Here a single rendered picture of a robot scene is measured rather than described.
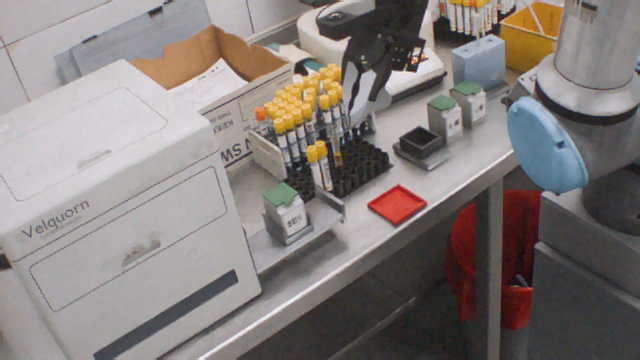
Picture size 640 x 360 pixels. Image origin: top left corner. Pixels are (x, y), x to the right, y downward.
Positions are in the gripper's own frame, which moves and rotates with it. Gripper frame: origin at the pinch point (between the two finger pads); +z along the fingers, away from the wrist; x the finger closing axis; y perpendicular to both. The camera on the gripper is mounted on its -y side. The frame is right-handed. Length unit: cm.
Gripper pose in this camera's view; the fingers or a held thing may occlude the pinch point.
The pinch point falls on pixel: (349, 117)
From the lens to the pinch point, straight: 101.8
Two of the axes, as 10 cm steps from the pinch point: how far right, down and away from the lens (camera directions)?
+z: -2.6, 9.2, 3.1
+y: 7.6, 0.0, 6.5
